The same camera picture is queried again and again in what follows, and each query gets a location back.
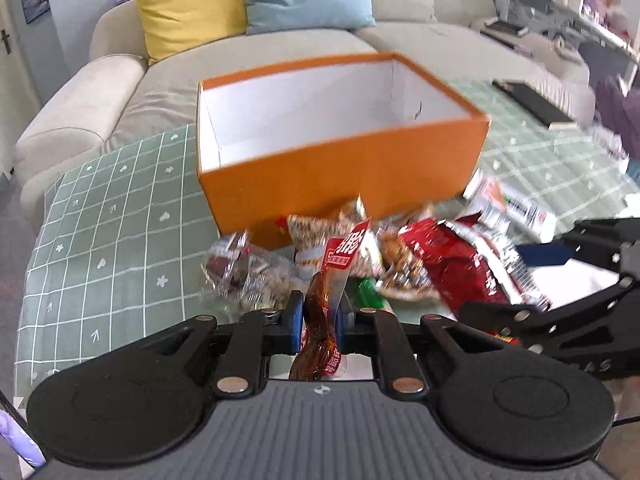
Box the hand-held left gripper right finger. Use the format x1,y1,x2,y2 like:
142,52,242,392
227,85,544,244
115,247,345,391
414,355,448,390
334,304,507,396

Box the red snack bag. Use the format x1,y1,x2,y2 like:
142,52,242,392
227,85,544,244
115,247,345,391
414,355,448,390
397,215,551,312

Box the purple cloth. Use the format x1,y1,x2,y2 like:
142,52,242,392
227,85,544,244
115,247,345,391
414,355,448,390
594,75,640,161

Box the green sausage packet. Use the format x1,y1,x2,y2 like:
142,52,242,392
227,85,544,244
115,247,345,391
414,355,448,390
357,277,392,312

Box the green checked tablecloth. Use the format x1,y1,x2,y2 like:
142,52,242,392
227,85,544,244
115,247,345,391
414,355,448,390
15,77,640,401

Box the black flat device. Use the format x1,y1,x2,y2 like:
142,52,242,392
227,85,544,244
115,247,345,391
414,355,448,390
481,19,531,37

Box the beige printed snack packet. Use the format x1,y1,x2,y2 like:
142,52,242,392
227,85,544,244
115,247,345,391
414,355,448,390
286,195,386,281

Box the grey cluttered desk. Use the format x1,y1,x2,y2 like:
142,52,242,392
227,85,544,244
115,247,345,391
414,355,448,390
475,0,640,81

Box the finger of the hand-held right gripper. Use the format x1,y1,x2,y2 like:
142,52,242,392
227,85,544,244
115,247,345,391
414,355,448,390
515,217,640,274
457,274,640,357

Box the clear wrapped brown snack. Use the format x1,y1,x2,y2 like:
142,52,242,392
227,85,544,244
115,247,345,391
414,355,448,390
239,254,308,314

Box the beige sofa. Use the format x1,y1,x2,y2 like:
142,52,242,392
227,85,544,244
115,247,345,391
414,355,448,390
12,0,596,196

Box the brown printed snack packet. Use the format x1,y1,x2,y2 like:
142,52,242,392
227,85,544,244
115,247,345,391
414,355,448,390
375,230,442,302

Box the orange cardboard box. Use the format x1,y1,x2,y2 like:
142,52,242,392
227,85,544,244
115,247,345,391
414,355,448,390
196,51,492,251

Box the white snack packet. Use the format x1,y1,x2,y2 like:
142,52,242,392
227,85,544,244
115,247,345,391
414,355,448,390
462,170,558,241

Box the clear wrapped dark snack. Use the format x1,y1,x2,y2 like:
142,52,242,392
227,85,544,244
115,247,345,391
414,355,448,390
202,231,256,295

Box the yellow cushion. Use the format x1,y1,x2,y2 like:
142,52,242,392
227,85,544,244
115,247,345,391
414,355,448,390
129,0,249,66

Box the brown sausage packet red label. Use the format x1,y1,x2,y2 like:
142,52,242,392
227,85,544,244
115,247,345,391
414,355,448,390
289,220,373,382

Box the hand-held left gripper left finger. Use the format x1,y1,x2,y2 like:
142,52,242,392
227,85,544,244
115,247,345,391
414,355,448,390
127,292,306,397

